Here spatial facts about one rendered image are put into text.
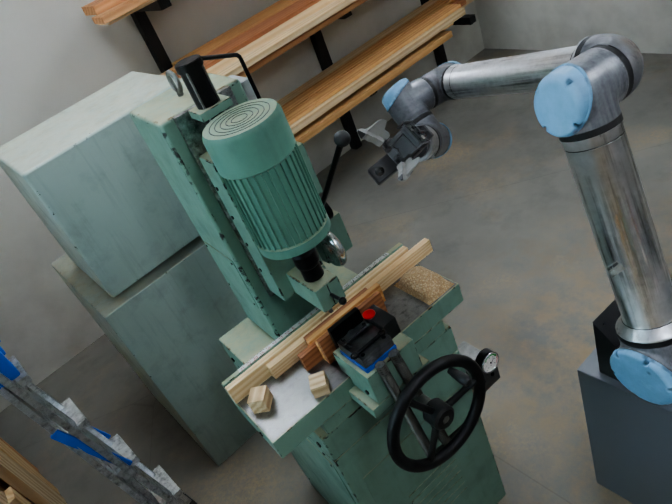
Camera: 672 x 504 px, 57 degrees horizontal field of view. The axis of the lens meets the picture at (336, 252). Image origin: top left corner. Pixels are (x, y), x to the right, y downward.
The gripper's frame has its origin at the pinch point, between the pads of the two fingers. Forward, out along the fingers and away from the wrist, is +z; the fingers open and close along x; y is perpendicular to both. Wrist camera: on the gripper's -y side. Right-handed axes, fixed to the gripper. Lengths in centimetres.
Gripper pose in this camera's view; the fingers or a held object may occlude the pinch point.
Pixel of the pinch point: (377, 157)
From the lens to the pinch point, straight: 138.1
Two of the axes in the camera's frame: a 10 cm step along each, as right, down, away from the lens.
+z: -4.7, 2.2, -8.6
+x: 6.4, 7.5, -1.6
